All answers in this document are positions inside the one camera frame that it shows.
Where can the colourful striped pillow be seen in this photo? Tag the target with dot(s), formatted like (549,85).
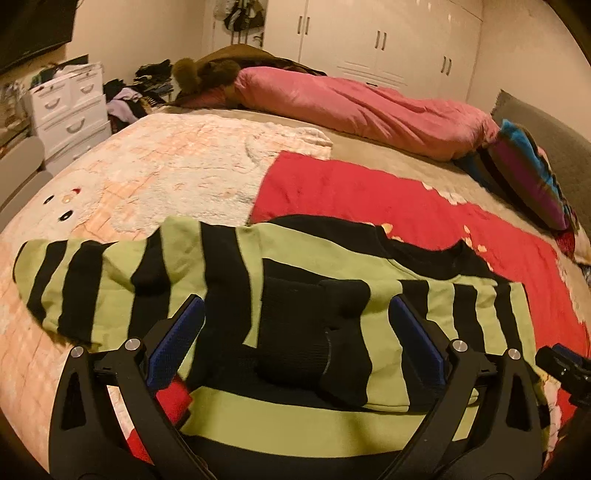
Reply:
(521,170)

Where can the brown fur-trimmed coat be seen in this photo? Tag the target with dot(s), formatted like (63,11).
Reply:
(221,69)

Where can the hanging bags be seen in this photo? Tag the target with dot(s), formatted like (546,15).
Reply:
(240,16)

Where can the white wardrobe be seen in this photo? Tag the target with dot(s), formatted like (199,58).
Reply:
(369,27)

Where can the white door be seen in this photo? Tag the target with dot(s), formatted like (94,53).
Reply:
(224,39)

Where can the beige bed sheet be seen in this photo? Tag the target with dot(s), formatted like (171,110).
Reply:
(369,157)

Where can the green black striped sweater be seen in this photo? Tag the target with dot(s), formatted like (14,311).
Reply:
(286,244)

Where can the grey headboard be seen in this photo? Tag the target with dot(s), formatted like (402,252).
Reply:
(554,124)

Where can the pink duvet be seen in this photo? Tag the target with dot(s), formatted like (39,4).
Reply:
(369,110)

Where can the red white printed blanket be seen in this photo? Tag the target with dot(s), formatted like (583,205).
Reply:
(161,175)

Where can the black television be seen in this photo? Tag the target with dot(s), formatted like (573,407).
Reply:
(32,27)

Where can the pile of dark clothes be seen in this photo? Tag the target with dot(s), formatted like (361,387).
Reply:
(138,92)

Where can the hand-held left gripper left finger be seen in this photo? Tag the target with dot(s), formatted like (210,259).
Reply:
(175,341)

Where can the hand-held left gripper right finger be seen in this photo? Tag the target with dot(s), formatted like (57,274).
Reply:
(415,341)

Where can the white drawer cabinet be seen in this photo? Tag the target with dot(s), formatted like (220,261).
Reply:
(69,110)

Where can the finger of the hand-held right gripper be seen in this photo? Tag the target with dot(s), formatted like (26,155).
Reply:
(556,364)

